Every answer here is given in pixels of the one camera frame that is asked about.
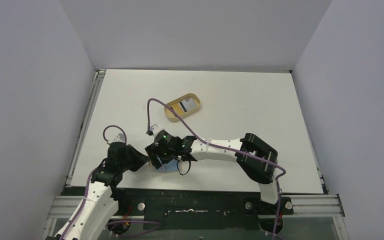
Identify grey card with black stripe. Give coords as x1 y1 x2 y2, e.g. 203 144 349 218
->
179 97 197 113

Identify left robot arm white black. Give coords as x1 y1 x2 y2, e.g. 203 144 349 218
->
46 142 151 240

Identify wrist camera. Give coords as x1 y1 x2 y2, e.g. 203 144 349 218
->
146 123 165 136
107 132 127 145

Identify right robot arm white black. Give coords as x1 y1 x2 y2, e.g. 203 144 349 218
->
145 130 281 214

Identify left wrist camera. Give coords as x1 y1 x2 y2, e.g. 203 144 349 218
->
107 132 127 145

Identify yellow card with black stripe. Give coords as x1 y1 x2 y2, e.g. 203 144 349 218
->
170 103 184 116

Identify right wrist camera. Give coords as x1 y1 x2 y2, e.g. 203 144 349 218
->
146 123 165 136

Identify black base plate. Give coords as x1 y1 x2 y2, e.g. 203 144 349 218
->
105 188 294 238

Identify beige leather card holder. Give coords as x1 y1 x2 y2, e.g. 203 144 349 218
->
149 158 167 173

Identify beige oval tray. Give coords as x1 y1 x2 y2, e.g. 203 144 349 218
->
164 93 201 122

